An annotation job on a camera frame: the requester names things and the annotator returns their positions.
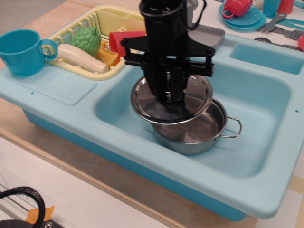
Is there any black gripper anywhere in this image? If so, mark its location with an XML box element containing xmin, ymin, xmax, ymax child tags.
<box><xmin>121</xmin><ymin>9</ymin><xmax>215</xmax><ymax>103</ymax></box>

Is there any round steel pot lid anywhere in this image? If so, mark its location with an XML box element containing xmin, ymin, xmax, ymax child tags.
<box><xmin>130</xmin><ymin>75</ymin><xmax>213</xmax><ymax>125</ymax></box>

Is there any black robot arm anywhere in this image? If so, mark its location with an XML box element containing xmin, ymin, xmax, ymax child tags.
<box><xmin>121</xmin><ymin>0</ymin><xmax>215</xmax><ymax>103</ymax></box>

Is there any grey toy faucet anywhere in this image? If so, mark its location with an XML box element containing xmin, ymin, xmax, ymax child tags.
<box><xmin>186</xmin><ymin>0</ymin><xmax>225</xmax><ymax>51</ymax></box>

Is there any red plastic cup in rack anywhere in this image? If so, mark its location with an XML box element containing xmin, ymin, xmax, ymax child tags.
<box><xmin>108</xmin><ymin>30</ymin><xmax>147</xmax><ymax>59</ymax></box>

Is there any orange toy piece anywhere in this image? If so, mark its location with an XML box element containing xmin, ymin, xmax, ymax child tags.
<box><xmin>95</xmin><ymin>39</ymin><xmax>120</xmax><ymax>69</ymax></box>

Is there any yellow dish drying rack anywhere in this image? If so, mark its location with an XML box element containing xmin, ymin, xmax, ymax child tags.
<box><xmin>49</xmin><ymin>5</ymin><xmax>146</xmax><ymax>81</ymax></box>

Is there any green toy artichoke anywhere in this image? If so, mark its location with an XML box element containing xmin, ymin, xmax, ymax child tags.
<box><xmin>70</xmin><ymin>27</ymin><xmax>101</xmax><ymax>57</ymax></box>

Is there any red mug on plates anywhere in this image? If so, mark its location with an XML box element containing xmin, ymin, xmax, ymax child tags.
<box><xmin>222</xmin><ymin>0</ymin><xmax>253</xmax><ymax>19</ymax></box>

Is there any dark toy ladle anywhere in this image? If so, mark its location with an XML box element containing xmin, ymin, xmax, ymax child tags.
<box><xmin>254</xmin><ymin>37</ymin><xmax>304</xmax><ymax>51</ymax></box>

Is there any cream toy bottle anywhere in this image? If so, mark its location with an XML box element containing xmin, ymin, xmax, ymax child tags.
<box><xmin>57</xmin><ymin>44</ymin><xmax>109</xmax><ymax>74</ymax></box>

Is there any top blue plate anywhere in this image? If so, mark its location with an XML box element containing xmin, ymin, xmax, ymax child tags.
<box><xmin>218</xmin><ymin>4</ymin><xmax>262</xmax><ymax>26</ymax></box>

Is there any blue plate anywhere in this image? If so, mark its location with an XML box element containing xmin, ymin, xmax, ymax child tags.
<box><xmin>218</xmin><ymin>4</ymin><xmax>262</xmax><ymax>26</ymax></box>
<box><xmin>224</xmin><ymin>14</ymin><xmax>266</xmax><ymax>30</ymax></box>

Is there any bottom blue plate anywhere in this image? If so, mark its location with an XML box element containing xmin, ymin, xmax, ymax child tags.
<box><xmin>224</xmin><ymin>14</ymin><xmax>266</xmax><ymax>30</ymax></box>

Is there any grey toy fork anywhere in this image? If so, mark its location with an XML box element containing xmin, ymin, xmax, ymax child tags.
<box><xmin>258</xmin><ymin>13</ymin><xmax>287</xmax><ymax>32</ymax></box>

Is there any blue tumbler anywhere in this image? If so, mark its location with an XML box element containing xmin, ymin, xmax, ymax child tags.
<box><xmin>262</xmin><ymin>0</ymin><xmax>281</xmax><ymax>17</ymax></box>

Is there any light blue toy sink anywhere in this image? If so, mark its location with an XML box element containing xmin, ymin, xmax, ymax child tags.
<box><xmin>0</xmin><ymin>35</ymin><xmax>304</xmax><ymax>221</ymax></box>

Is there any teal toy utensil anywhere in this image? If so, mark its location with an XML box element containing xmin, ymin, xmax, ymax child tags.
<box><xmin>278</xmin><ymin>19</ymin><xmax>304</xmax><ymax>29</ymax></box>

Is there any grey toy spatula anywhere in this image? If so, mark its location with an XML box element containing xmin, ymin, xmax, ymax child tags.
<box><xmin>272</xmin><ymin>27</ymin><xmax>304</xmax><ymax>40</ymax></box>

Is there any red tumbler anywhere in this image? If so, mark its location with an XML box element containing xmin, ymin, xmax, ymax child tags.
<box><xmin>277</xmin><ymin>0</ymin><xmax>294</xmax><ymax>14</ymax></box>

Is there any red plate edge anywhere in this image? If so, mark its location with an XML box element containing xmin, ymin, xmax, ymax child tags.
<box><xmin>298</xmin><ymin>34</ymin><xmax>304</xmax><ymax>51</ymax></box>

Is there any blue plastic cup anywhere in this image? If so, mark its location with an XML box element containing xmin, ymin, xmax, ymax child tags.
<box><xmin>0</xmin><ymin>29</ymin><xmax>58</xmax><ymax>76</ymax></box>

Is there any orange tape piece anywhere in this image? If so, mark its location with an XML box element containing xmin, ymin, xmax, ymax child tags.
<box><xmin>25</xmin><ymin>205</ymin><xmax>55</xmax><ymax>224</ymax></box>

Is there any steel pot with handles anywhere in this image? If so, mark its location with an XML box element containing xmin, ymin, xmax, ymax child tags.
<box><xmin>152</xmin><ymin>98</ymin><xmax>242</xmax><ymax>155</ymax></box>

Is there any black braided cable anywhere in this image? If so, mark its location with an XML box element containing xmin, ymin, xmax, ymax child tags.
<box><xmin>0</xmin><ymin>186</ymin><xmax>46</xmax><ymax>228</ymax></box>

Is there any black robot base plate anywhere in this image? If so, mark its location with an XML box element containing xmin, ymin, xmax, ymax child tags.
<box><xmin>0</xmin><ymin>220</ymin><xmax>62</xmax><ymax>228</ymax></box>

